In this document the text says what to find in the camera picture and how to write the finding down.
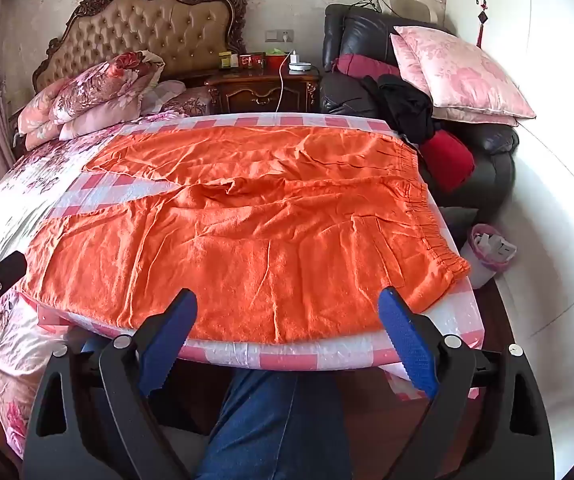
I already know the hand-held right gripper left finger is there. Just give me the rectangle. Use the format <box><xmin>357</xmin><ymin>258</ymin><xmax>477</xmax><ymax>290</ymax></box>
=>
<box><xmin>22</xmin><ymin>287</ymin><xmax>213</xmax><ymax>480</ymax></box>

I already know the red knot wall ornament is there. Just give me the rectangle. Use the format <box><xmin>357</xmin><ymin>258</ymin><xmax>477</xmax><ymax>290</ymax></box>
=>
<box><xmin>473</xmin><ymin>0</ymin><xmax>488</xmax><ymax>48</ymax></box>

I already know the waste bin with pink bag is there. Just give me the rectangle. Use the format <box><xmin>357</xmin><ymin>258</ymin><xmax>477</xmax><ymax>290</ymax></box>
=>
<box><xmin>460</xmin><ymin>223</ymin><xmax>517</xmax><ymax>289</ymax></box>

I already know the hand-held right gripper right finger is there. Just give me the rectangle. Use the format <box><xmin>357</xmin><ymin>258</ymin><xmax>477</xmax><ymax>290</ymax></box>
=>
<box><xmin>377</xmin><ymin>286</ymin><xmax>555</xmax><ymax>480</ymax></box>

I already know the beige cushion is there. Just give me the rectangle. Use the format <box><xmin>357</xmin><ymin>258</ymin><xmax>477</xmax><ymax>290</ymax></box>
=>
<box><xmin>392</xmin><ymin>0</ymin><xmax>440</xmax><ymax>23</ymax></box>

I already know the orange towel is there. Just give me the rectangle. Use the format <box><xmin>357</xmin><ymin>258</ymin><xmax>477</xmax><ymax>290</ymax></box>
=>
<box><xmin>19</xmin><ymin>122</ymin><xmax>472</xmax><ymax>346</ymax></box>

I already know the carved wooden nightstand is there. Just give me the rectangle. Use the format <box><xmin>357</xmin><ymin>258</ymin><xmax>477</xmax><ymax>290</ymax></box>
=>
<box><xmin>204</xmin><ymin>67</ymin><xmax>323</xmax><ymax>113</ymax></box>

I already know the tufted wooden headboard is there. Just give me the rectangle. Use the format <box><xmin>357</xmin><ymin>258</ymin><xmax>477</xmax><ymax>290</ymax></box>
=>
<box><xmin>32</xmin><ymin>0</ymin><xmax>248</xmax><ymax>93</ymax></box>

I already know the maroon cushion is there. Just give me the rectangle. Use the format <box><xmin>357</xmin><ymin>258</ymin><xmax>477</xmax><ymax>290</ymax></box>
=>
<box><xmin>332</xmin><ymin>54</ymin><xmax>403</xmax><ymax>80</ymax></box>

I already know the white striped pillow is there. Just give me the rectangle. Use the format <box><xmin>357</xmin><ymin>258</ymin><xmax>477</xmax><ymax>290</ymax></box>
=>
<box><xmin>139</xmin><ymin>80</ymin><xmax>188</xmax><ymax>113</ymax></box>

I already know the black leather armchair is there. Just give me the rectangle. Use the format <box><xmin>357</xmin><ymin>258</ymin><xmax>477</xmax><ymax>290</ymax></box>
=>
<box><xmin>319</xmin><ymin>4</ymin><xmax>520</xmax><ymax>208</ymax></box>

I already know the red container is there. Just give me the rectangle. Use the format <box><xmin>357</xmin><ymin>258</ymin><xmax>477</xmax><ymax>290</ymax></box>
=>
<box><xmin>266</xmin><ymin>49</ymin><xmax>290</xmax><ymax>72</ymax></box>

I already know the pink floral pillow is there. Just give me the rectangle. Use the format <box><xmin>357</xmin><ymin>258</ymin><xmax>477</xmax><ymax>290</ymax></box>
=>
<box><xmin>391</xmin><ymin>34</ymin><xmax>520</xmax><ymax>127</ymax></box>
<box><xmin>392</xmin><ymin>25</ymin><xmax>537</xmax><ymax>120</ymax></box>

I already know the black garment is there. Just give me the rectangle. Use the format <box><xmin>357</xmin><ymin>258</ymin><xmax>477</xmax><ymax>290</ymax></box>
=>
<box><xmin>359</xmin><ymin>74</ymin><xmax>438</xmax><ymax>145</ymax></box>

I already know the folded floral quilt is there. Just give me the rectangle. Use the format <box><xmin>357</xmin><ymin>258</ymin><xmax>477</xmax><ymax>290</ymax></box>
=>
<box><xmin>17</xmin><ymin>51</ymin><xmax>165</xmax><ymax>151</ymax></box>

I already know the person's leg in blue jeans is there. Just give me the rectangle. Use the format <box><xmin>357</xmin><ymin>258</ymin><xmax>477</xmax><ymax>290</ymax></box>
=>
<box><xmin>194</xmin><ymin>367</ymin><xmax>353</xmax><ymax>480</ymax></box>

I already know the maroon floral pillow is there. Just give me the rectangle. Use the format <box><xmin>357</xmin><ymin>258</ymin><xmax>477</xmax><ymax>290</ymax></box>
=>
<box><xmin>159</xmin><ymin>85</ymin><xmax>215</xmax><ymax>117</ymax></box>

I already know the white charger cable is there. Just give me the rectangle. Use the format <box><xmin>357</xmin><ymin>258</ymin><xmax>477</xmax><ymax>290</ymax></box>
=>
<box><xmin>276</xmin><ymin>49</ymin><xmax>299</xmax><ymax>112</ymax></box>

